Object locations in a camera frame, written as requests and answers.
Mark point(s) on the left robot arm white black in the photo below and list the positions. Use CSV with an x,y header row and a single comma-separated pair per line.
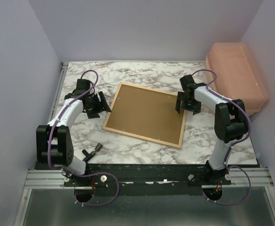
x,y
53,140

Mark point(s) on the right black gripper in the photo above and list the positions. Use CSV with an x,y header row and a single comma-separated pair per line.
x,y
196,107

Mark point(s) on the translucent pink plastic box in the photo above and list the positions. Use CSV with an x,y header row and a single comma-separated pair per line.
x,y
238,76

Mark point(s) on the black T-handle tool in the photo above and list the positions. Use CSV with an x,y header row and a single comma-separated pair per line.
x,y
89,156

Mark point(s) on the brown cardboard backing board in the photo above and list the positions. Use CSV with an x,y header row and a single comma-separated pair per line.
x,y
144,113

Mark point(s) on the light wooden picture frame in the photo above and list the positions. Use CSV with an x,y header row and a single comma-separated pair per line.
x,y
142,139

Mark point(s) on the black mounting base rail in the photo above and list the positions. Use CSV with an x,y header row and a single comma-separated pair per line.
x,y
149,179

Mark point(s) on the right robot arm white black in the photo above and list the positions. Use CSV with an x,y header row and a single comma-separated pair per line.
x,y
231,121

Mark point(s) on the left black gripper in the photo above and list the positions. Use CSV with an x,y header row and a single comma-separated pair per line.
x,y
101,105

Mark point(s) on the aluminium extrusion rail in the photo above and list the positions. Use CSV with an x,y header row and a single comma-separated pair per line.
x,y
44,179

